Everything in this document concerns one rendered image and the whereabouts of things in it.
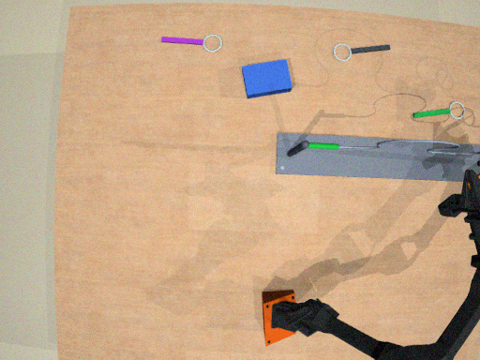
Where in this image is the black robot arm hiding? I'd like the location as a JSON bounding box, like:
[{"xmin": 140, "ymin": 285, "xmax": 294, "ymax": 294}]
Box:
[{"xmin": 271, "ymin": 244, "xmax": 480, "ymax": 360}]

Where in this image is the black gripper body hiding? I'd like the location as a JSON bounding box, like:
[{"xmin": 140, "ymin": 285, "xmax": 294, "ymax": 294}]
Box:
[{"xmin": 438, "ymin": 194, "xmax": 480, "ymax": 245}]

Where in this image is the blue rectangular block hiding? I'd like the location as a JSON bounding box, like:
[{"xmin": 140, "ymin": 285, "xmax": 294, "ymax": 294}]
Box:
[{"xmin": 242, "ymin": 59, "xmax": 293, "ymax": 98}]

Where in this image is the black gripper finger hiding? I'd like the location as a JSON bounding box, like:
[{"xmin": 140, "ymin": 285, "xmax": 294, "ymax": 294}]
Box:
[
  {"xmin": 456, "ymin": 170, "xmax": 473, "ymax": 208},
  {"xmin": 469, "ymin": 170, "xmax": 480, "ymax": 210}
]

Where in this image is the grey ring with purple handle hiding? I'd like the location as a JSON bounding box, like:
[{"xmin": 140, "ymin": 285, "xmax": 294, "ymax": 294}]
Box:
[{"xmin": 161, "ymin": 34, "xmax": 222, "ymax": 53}]

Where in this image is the green bar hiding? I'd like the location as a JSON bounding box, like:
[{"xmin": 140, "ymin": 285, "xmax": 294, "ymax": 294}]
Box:
[{"xmin": 412, "ymin": 101, "xmax": 465, "ymax": 120}]

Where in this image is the white ring with dark grey handle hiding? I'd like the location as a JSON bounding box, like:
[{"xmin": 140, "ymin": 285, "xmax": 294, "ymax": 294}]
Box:
[{"xmin": 333, "ymin": 43, "xmax": 391, "ymax": 61}]

